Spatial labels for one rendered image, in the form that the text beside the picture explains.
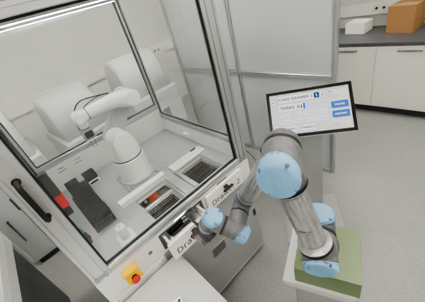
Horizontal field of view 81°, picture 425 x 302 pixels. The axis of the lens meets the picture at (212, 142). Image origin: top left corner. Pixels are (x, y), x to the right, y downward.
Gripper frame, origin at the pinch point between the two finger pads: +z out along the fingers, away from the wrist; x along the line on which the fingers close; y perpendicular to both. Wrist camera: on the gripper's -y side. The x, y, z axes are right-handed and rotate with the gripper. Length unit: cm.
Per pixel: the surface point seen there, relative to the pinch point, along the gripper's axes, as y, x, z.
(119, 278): -9.2, -38.4, 10.6
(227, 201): -2.3, 31.0, 20.6
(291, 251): 37.3, 26.1, -7.0
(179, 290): 13.3, -21.4, 9.6
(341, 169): 48, 173, 78
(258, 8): -102, 161, -13
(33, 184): -44, -40, -40
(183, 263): 5.5, -12.2, 15.0
